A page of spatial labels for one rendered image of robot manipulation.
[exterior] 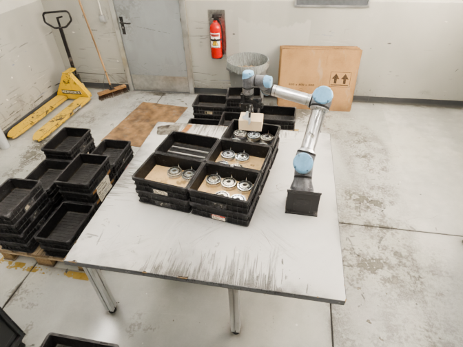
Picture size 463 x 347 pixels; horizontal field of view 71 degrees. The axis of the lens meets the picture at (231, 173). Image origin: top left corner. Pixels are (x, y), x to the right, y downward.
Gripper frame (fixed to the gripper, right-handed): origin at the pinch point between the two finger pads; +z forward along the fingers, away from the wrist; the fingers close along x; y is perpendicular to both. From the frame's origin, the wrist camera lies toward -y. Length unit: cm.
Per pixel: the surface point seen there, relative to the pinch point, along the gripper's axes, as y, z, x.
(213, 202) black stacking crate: 15, 23, 62
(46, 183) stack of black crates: 185, 71, 13
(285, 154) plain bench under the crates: -26, 40, -16
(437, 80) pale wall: -219, 74, -258
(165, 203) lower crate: 50, 34, 57
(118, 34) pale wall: 226, 22, -254
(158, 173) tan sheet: 61, 26, 37
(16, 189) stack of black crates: 193, 60, 35
